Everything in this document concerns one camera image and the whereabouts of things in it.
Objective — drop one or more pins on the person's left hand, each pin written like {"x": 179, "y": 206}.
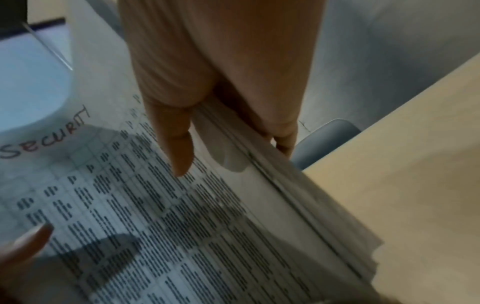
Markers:
{"x": 22, "y": 252}

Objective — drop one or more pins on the person's right hand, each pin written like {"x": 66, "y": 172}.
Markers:
{"x": 225, "y": 53}

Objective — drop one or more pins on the security paper pile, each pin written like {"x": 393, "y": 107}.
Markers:
{"x": 168, "y": 222}

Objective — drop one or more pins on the black admin file box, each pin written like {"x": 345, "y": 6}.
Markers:
{"x": 11, "y": 14}

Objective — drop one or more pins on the grey chair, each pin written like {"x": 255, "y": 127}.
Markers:
{"x": 322, "y": 139}

